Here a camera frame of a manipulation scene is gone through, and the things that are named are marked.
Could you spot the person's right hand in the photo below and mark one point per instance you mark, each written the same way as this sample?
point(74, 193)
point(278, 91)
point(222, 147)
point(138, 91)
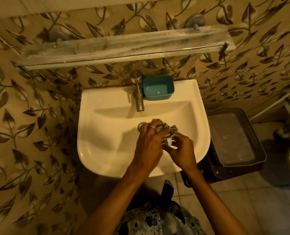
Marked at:
point(184, 154)

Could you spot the person's left hand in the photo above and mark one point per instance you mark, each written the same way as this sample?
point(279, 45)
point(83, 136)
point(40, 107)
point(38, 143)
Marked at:
point(146, 149)

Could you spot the person's left fingers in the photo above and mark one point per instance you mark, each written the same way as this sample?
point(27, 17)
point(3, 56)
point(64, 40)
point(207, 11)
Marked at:
point(151, 130)

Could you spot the person's right thumb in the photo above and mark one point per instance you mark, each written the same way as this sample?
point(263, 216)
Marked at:
point(169, 149)

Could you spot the patterned wet cloth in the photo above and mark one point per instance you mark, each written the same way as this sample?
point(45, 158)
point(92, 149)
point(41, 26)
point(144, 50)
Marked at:
point(165, 130)

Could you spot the person's left forearm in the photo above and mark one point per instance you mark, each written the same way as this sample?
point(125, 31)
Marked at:
point(115, 203)

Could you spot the person's right forearm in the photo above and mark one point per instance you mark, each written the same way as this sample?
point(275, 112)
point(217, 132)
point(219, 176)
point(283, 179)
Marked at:
point(209, 203)

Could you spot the metal basin drain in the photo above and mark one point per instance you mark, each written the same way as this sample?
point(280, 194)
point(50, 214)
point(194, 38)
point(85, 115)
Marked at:
point(141, 125)

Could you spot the metal tap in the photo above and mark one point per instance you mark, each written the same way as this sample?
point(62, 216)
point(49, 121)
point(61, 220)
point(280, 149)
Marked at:
point(139, 95)

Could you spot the person's foot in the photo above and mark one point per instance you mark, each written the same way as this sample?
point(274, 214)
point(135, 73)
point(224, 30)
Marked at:
point(167, 189)

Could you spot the teal plastic soap dish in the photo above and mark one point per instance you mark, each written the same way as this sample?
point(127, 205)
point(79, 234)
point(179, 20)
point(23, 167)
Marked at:
point(158, 89)

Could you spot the white ceramic wash basin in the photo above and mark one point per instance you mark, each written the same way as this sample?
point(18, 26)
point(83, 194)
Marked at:
point(106, 134)

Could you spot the dark plastic bin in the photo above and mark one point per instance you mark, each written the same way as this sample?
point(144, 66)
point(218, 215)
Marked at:
point(215, 172)

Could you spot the dark perforated plastic tray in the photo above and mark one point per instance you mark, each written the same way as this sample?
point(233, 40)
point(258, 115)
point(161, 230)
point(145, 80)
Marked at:
point(233, 137)

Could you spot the person's patterned garment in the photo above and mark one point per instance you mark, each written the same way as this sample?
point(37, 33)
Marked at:
point(157, 221)

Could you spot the white water pipe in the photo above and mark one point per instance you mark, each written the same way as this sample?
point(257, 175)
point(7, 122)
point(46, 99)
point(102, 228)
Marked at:
point(269, 108)

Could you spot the toilet brush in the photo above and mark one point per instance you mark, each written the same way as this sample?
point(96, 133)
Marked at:
point(283, 133)

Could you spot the dusty glass wall shelf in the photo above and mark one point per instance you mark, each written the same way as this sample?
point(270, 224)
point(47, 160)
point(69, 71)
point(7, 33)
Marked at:
point(125, 47)

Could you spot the round metal shelf bracket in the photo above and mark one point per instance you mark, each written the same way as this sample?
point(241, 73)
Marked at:
point(195, 21)
point(57, 36)

